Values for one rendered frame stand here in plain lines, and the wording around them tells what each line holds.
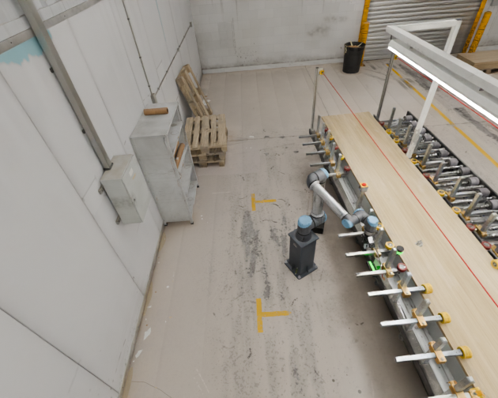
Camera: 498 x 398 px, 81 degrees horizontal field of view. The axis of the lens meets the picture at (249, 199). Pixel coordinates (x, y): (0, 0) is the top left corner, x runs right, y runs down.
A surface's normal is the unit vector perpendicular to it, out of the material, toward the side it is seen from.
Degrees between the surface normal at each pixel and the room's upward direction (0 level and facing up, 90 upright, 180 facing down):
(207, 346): 0
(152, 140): 90
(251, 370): 0
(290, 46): 90
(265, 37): 90
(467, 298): 0
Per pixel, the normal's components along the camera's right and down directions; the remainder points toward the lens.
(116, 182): 0.03, 0.68
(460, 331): -0.07, -0.73
